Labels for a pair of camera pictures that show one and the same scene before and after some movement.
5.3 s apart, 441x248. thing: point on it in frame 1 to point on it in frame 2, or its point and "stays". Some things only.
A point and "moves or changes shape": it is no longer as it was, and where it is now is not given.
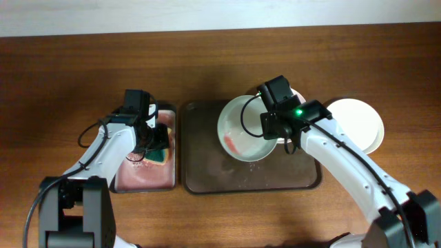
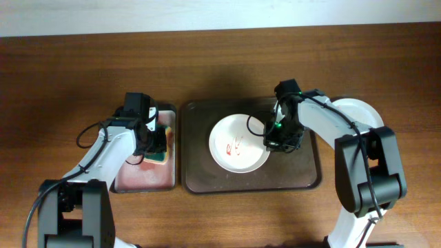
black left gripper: x=162 y=138 stays
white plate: x=302 y=98 moves or changes shape
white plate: x=360 y=122 stays
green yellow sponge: x=158 y=156 stays
